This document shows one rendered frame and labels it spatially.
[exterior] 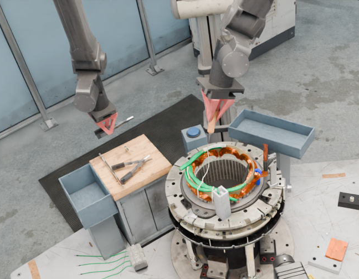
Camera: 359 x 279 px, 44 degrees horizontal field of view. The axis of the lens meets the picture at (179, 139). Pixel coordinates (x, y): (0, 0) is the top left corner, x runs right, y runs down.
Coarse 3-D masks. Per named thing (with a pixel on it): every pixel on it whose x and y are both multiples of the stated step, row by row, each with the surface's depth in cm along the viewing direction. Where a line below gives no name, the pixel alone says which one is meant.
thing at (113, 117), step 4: (88, 112) 127; (116, 112) 127; (92, 116) 125; (104, 116) 125; (108, 116) 125; (112, 116) 126; (116, 116) 127; (104, 120) 125; (112, 120) 128; (96, 124) 125; (100, 124) 126; (112, 124) 129; (104, 128) 128; (112, 128) 130; (108, 132) 130; (112, 132) 132
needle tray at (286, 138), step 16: (240, 112) 148; (256, 112) 147; (240, 128) 148; (256, 128) 146; (272, 128) 145; (288, 128) 143; (304, 128) 139; (256, 144) 141; (272, 144) 136; (288, 144) 133; (304, 144) 132; (288, 160) 148; (288, 176) 153
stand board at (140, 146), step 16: (128, 144) 144; (144, 144) 143; (96, 160) 141; (112, 160) 140; (128, 160) 139; (160, 160) 136; (112, 176) 134; (144, 176) 132; (160, 176) 134; (112, 192) 129; (128, 192) 130
